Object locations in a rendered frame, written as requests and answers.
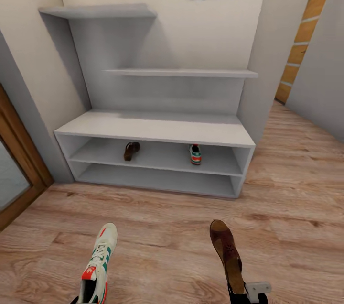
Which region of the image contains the gym shoe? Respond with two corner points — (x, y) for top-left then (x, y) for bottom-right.
(188, 143), (201, 165)
(78, 222), (118, 304)

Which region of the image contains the sandal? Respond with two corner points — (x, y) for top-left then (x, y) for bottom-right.
(210, 219), (245, 294)
(124, 142), (140, 161)

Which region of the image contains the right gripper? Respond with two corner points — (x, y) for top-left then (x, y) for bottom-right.
(227, 283), (268, 304)

